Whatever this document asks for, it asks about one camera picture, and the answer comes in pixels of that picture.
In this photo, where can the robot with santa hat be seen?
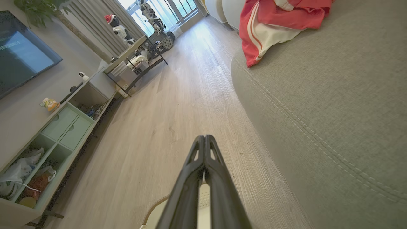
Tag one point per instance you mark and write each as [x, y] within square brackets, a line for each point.
[119, 30]

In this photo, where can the white plastic bag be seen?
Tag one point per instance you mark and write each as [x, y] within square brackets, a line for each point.
[16, 173]

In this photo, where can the pale green TV cabinet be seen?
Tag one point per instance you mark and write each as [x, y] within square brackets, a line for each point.
[68, 127]

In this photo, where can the white wheeled humanoid robot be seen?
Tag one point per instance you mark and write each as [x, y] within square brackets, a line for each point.
[155, 22]

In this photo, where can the black remote control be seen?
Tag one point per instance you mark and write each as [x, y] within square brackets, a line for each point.
[70, 93]

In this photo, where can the glass balcony door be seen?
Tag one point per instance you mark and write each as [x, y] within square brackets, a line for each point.
[168, 11]

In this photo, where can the cream upholstered seat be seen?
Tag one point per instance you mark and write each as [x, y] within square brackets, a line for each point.
[225, 11]

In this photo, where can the white storage box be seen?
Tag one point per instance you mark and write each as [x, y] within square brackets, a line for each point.
[127, 74]

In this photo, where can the small white security camera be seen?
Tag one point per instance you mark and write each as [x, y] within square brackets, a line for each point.
[83, 76]

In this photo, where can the yellow snack packet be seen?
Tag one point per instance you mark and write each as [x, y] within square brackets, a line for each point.
[50, 104]

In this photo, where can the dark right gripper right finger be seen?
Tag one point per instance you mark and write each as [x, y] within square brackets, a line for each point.
[224, 190]

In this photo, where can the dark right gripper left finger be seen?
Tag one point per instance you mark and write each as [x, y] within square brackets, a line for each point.
[186, 190]

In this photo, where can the wooden metal-frame table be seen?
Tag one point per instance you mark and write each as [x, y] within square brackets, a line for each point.
[127, 52]

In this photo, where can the red and white garment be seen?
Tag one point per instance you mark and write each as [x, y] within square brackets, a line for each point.
[270, 35]

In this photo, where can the flat screen television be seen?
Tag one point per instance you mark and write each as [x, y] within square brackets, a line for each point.
[22, 57]

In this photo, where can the round yellow lid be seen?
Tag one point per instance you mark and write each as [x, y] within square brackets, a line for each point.
[28, 202]

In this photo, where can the green leafy houseplant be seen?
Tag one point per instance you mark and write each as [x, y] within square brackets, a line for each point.
[38, 12]

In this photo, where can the grey curtain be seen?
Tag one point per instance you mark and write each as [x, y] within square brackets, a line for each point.
[92, 22]

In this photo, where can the clear bag with orange contents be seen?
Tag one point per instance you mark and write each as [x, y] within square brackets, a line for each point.
[39, 183]

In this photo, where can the grey fabric sofa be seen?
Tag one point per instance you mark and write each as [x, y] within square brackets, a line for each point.
[334, 111]

